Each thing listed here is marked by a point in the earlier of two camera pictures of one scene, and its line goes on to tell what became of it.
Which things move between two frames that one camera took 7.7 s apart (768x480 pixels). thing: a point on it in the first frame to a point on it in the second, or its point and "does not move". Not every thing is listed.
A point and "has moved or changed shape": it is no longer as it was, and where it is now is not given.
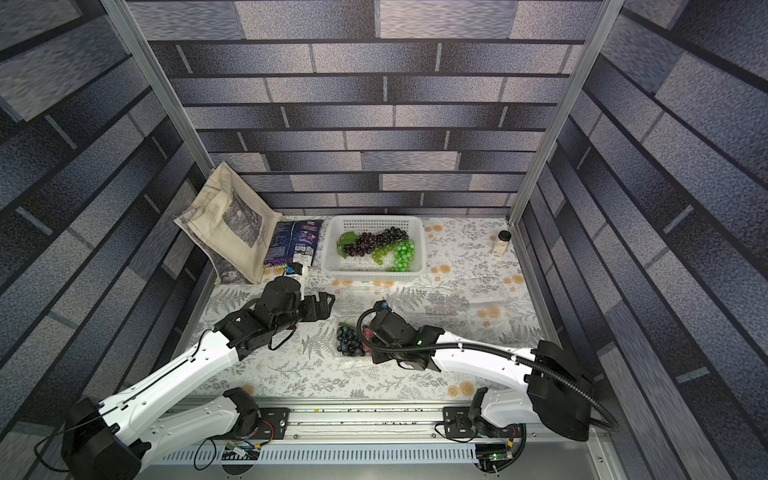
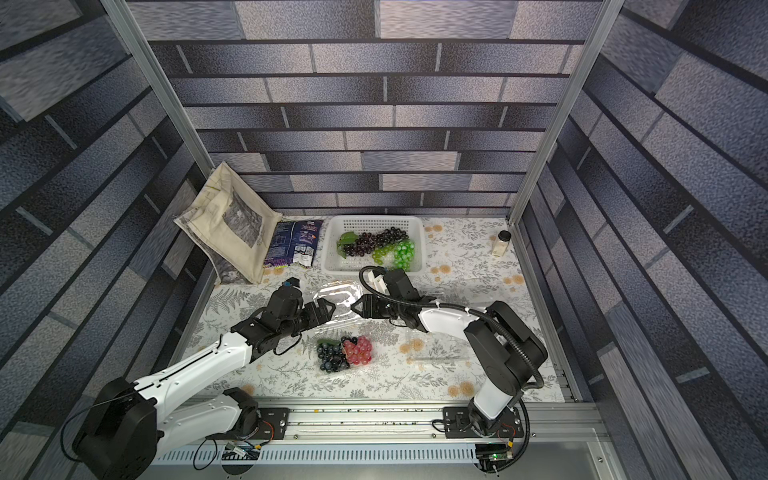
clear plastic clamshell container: x=349 y=338 has moved or changed shape
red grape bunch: x=368 y=333 to x=359 y=353
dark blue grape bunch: x=350 y=342 to x=330 y=352
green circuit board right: x=492 y=451 does not move
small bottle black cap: x=501 y=245 does not move
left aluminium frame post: x=148 y=58 does not move
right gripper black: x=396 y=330 to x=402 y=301
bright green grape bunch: x=403 y=255 does not move
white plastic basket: x=363 y=268 does not move
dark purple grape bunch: x=367 y=242 does not move
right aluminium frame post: x=600 y=30 does not move
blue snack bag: x=293 y=242 does not move
